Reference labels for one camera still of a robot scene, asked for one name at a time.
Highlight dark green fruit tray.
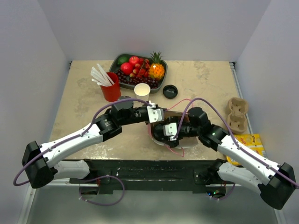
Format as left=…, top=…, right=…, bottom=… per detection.
left=109, top=53, right=168, bottom=93

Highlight red apple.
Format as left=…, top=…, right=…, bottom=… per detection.
left=128, top=56, right=139, bottom=67
left=120, top=62, right=133, bottom=75

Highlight black coffee cup lid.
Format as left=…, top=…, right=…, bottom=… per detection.
left=163, top=84, right=178, bottom=99

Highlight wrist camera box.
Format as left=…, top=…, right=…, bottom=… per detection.
left=147, top=100, right=164, bottom=123
left=163, top=123, right=178, bottom=141

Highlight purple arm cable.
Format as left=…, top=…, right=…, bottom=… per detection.
left=174, top=97, right=299, bottom=201
left=13, top=98, right=157, bottom=206

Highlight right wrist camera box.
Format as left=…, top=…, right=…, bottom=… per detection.
left=163, top=123, right=178, bottom=141

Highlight brown cardboard cup carrier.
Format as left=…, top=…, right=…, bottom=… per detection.
left=227, top=97, right=249, bottom=134

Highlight green lime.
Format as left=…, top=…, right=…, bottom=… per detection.
left=117, top=56, right=129, bottom=66

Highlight paper bag pink handles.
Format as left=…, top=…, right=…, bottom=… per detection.
left=147, top=98, right=191, bottom=157

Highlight orange plastic pineapple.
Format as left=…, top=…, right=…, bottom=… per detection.
left=148, top=52, right=165, bottom=81

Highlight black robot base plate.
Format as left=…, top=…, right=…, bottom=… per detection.
left=70, top=159, right=225, bottom=194

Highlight aluminium frame rail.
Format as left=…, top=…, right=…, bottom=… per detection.
left=29, top=166, right=276, bottom=187

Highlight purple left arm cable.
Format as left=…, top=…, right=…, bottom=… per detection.
left=13, top=98, right=157, bottom=206

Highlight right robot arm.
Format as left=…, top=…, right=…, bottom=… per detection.
left=148, top=107, right=296, bottom=210

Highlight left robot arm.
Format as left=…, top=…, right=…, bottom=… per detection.
left=13, top=98, right=152, bottom=188

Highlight dark red grape bunch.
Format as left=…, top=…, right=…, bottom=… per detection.
left=115, top=69, right=159, bottom=89

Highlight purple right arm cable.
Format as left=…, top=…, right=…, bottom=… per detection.
left=174, top=97, right=299, bottom=201

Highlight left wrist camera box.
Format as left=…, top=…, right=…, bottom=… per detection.
left=147, top=100, right=164, bottom=123

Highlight red plastic cup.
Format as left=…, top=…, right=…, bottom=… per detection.
left=100, top=72, right=121, bottom=102

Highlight yellow snack bag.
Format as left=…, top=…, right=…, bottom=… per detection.
left=234, top=134, right=267, bottom=157

